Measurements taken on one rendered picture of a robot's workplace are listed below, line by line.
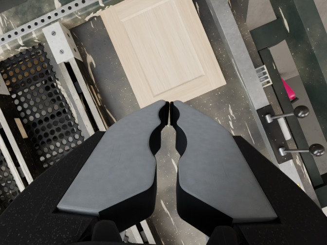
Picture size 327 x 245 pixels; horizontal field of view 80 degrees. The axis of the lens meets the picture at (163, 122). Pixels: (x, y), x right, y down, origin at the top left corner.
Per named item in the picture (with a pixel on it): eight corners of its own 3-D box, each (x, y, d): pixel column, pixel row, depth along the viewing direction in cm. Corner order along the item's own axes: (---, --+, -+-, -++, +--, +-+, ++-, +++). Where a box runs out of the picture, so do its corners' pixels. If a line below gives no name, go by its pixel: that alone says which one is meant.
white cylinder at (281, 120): (287, 136, 71) (279, 116, 71) (293, 137, 68) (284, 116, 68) (280, 139, 71) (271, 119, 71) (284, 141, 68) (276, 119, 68)
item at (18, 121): (19, 117, 73) (13, 117, 70) (28, 137, 74) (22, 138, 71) (12, 121, 73) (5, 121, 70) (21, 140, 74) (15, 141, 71)
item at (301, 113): (266, 111, 68) (309, 102, 56) (270, 121, 68) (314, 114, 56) (260, 115, 66) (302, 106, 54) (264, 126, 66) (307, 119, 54)
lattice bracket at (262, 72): (260, 66, 70) (264, 64, 67) (268, 84, 70) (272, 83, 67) (250, 71, 70) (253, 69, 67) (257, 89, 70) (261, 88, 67)
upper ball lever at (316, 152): (280, 143, 68) (324, 140, 56) (283, 153, 68) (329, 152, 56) (273, 148, 66) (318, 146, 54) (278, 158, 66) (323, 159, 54)
